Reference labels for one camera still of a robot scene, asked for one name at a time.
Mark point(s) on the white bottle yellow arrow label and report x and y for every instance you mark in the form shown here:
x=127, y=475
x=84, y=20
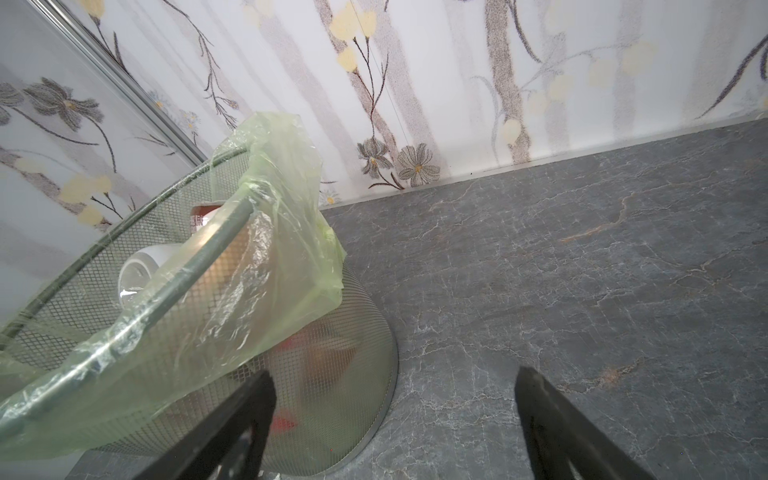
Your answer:
x=139, y=269

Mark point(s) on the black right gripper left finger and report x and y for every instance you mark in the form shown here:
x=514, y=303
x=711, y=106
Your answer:
x=229, y=443

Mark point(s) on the green mesh waste bin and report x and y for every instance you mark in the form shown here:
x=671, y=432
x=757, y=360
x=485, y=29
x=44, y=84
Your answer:
x=335, y=379

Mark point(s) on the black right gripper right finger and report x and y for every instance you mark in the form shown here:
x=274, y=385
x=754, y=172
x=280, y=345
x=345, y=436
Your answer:
x=560, y=440

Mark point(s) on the green plastic bin liner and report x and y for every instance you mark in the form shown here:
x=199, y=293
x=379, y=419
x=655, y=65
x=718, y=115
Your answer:
x=257, y=263

